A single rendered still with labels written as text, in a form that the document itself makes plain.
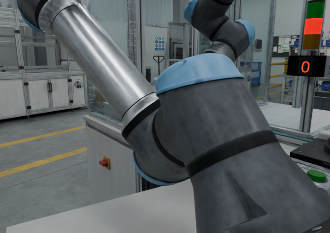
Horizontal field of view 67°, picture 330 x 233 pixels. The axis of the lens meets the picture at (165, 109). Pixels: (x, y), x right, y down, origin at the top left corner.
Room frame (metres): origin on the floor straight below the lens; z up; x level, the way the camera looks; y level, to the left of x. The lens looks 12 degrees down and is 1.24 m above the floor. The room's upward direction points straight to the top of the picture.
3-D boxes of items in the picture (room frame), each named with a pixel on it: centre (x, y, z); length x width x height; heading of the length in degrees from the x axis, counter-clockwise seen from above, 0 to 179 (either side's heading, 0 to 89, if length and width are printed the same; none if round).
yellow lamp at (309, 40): (0.89, -0.50, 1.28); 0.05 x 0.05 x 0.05
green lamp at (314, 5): (0.89, -0.50, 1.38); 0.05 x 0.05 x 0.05
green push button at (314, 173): (0.54, -0.35, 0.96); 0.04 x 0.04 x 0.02
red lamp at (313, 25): (0.89, -0.50, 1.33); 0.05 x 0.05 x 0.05
